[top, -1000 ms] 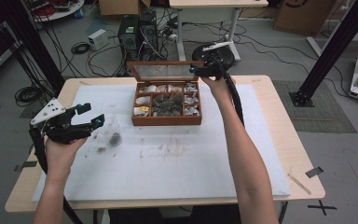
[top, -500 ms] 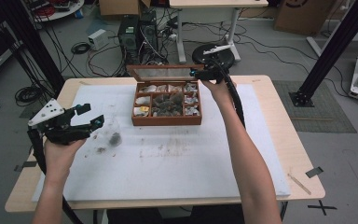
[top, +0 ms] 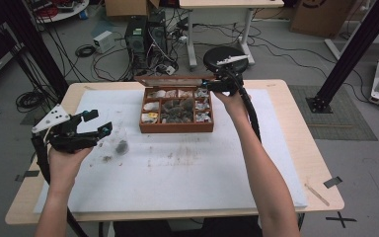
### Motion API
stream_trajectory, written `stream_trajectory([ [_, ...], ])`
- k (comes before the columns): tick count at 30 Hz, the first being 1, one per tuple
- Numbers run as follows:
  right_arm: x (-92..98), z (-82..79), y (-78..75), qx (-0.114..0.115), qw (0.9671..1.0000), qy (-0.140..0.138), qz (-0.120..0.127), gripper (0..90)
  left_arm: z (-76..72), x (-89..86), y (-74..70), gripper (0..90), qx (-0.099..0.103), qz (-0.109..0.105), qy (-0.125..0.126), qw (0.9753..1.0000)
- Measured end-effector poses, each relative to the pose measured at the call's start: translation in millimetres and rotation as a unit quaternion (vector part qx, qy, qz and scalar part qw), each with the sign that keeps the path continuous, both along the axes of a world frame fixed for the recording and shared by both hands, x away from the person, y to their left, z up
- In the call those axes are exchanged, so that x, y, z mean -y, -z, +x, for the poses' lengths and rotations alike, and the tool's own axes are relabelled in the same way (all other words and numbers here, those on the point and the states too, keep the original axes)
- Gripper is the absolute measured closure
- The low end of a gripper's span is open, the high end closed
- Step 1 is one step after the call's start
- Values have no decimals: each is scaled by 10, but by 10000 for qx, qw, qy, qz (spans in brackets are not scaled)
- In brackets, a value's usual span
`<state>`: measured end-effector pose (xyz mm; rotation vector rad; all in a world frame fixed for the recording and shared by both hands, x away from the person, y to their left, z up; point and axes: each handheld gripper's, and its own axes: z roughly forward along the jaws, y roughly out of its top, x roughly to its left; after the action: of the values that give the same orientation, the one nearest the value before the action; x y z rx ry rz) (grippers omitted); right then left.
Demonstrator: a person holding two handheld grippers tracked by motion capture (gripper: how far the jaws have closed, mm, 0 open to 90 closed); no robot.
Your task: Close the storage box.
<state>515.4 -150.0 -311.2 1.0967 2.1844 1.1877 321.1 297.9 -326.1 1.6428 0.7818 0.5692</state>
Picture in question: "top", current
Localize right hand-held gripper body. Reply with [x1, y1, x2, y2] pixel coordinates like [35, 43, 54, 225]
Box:
[207, 54, 250, 97]

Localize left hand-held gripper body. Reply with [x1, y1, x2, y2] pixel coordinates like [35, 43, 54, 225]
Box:
[31, 104, 98, 154]

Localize clear glass cup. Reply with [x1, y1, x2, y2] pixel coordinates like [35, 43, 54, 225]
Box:
[113, 125, 131, 157]

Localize dark tea leaves clump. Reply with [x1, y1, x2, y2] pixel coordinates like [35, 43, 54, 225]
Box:
[114, 139, 130, 156]

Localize pile of dark tea leaves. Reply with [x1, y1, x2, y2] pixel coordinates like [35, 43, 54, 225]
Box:
[160, 97, 195, 124]

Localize wooden tea box glass lid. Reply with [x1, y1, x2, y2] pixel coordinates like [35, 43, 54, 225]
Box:
[133, 75, 215, 134]

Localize person's right hand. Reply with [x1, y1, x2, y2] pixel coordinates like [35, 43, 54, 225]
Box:
[211, 90, 253, 117]

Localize person's left hand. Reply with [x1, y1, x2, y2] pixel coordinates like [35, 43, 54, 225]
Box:
[46, 144, 95, 196]

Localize black round stool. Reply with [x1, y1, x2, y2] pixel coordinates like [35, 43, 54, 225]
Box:
[202, 45, 250, 76]

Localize dark tape strip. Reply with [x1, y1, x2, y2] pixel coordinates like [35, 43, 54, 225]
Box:
[14, 170, 41, 183]

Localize black computer tower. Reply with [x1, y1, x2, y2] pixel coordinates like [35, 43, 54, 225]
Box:
[147, 10, 170, 67]
[124, 16, 150, 71]

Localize small white box device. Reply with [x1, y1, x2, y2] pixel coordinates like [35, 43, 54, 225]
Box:
[92, 30, 115, 54]

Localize white desk with legs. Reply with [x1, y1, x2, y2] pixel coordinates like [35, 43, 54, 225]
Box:
[179, 0, 285, 72]

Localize white foam mat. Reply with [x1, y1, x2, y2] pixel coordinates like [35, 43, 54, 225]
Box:
[34, 88, 309, 215]

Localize round white table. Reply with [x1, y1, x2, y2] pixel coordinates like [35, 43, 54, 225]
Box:
[29, 0, 90, 25]

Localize light wooden table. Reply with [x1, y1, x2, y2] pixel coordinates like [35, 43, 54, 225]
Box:
[4, 78, 345, 226]

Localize large cardboard box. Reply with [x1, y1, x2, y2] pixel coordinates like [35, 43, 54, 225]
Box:
[289, 0, 360, 40]

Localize grey floor mat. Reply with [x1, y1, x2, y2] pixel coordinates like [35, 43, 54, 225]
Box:
[287, 84, 379, 142]

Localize person's dark pants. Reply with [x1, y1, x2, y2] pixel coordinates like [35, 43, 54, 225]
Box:
[114, 215, 261, 237]

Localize thin wooden stick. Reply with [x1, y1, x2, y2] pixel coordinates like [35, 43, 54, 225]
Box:
[304, 183, 331, 207]

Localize grey tape strip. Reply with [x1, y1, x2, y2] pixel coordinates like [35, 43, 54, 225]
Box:
[323, 176, 343, 190]

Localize black tape cross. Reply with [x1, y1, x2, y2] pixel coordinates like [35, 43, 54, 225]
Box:
[325, 211, 357, 229]

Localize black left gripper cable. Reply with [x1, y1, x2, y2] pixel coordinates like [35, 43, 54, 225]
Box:
[30, 133, 91, 237]

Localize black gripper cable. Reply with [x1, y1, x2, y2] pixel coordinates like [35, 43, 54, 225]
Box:
[30, 133, 91, 237]
[227, 69, 306, 232]

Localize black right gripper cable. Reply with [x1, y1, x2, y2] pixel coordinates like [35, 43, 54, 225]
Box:
[227, 69, 306, 232]

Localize large coiled black cable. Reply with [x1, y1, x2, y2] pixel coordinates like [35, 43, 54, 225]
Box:
[15, 89, 49, 114]

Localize black frame post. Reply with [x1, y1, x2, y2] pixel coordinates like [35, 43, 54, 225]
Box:
[305, 0, 379, 115]
[0, 0, 70, 102]

